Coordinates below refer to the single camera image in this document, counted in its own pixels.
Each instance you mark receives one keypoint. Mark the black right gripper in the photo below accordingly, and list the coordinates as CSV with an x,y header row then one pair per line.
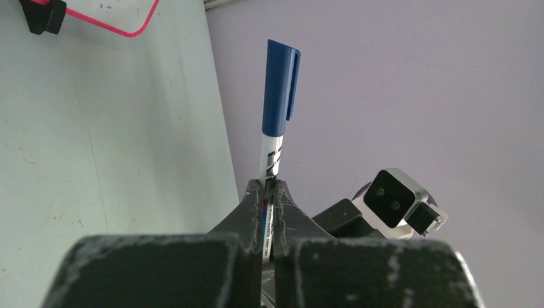
x,y
344,220

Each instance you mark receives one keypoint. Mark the pink framed whiteboard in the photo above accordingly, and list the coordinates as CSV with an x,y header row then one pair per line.
x,y
127,18

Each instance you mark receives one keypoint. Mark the aluminium frame profile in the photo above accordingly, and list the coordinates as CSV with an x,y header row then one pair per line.
x,y
211,5

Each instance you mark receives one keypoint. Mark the black whiteboard right foot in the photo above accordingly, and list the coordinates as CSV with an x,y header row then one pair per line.
x,y
47,17

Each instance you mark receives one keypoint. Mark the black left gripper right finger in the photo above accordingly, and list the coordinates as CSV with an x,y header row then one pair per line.
x,y
314,269

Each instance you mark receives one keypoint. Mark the blue marker cap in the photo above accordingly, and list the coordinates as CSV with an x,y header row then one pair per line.
x,y
282,68

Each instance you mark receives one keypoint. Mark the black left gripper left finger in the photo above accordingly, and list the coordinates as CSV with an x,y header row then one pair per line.
x,y
221,268

